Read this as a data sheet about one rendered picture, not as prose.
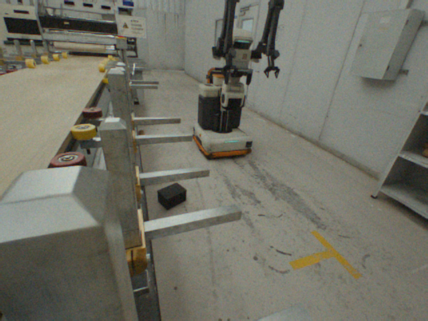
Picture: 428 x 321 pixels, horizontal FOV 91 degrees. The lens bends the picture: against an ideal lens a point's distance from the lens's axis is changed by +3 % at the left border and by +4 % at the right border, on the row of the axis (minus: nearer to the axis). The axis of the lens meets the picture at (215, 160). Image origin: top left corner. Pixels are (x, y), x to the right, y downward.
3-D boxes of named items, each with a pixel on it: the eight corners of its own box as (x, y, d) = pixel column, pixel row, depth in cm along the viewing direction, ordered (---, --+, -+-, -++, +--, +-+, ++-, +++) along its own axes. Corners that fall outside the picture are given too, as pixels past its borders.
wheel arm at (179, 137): (190, 140, 98) (190, 132, 96) (192, 143, 95) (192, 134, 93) (83, 147, 83) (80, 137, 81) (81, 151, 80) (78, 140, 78)
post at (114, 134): (148, 295, 55) (125, 116, 32) (150, 309, 52) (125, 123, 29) (134, 299, 53) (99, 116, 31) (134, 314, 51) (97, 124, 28)
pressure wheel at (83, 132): (74, 158, 79) (66, 130, 73) (80, 150, 86) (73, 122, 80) (97, 158, 81) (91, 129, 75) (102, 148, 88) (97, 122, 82)
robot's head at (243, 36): (226, 39, 213) (231, 26, 199) (244, 41, 220) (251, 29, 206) (229, 51, 209) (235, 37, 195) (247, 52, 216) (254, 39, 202)
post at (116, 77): (141, 217, 73) (123, 68, 51) (142, 225, 70) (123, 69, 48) (130, 219, 72) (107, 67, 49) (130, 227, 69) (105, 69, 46)
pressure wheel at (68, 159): (63, 202, 58) (51, 166, 52) (58, 188, 63) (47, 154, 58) (95, 192, 63) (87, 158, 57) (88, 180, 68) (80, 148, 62)
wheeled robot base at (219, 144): (191, 138, 302) (192, 122, 291) (231, 136, 324) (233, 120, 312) (205, 160, 247) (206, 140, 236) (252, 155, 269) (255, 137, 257)
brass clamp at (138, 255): (146, 223, 52) (144, 207, 50) (151, 271, 41) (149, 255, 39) (119, 229, 50) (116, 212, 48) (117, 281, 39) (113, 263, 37)
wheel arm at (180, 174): (206, 174, 79) (207, 164, 77) (209, 178, 76) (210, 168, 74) (71, 192, 64) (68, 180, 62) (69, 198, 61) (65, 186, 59)
